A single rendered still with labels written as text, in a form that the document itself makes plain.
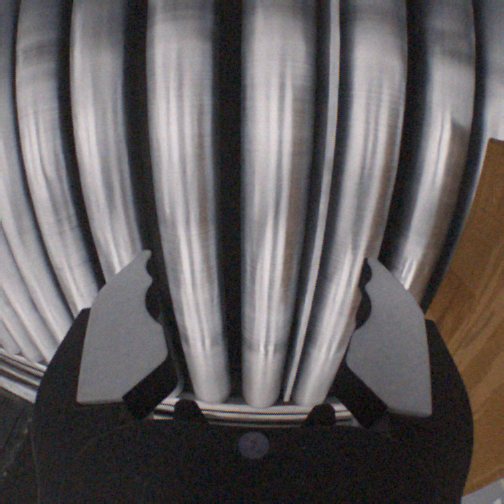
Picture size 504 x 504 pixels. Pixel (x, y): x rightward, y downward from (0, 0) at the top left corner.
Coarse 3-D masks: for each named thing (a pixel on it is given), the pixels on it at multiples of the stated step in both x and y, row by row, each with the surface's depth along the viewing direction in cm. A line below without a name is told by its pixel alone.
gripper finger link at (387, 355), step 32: (384, 288) 9; (384, 320) 8; (416, 320) 7; (352, 352) 7; (384, 352) 6; (416, 352) 6; (352, 384) 6; (384, 384) 5; (416, 384) 5; (416, 416) 5
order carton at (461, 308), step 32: (480, 192) 14; (480, 224) 14; (480, 256) 14; (448, 288) 18; (480, 288) 14; (448, 320) 17; (480, 320) 14; (480, 352) 13; (480, 384) 12; (480, 416) 11; (480, 448) 9; (480, 480) 8
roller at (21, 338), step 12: (0, 288) 25; (0, 300) 25; (0, 312) 26; (12, 312) 27; (12, 324) 27; (12, 336) 28; (24, 336) 29; (24, 348) 30; (36, 348) 31; (36, 360) 32
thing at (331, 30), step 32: (320, 0) 12; (320, 32) 13; (320, 64) 15; (320, 96) 15; (320, 128) 16; (320, 160) 17; (320, 192) 17; (320, 224) 18; (288, 352) 29; (288, 384) 28
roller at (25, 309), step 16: (0, 224) 20; (0, 240) 21; (0, 256) 21; (0, 272) 22; (16, 272) 23; (16, 288) 24; (16, 304) 24; (32, 304) 26; (32, 320) 26; (32, 336) 27; (48, 336) 29; (48, 352) 29
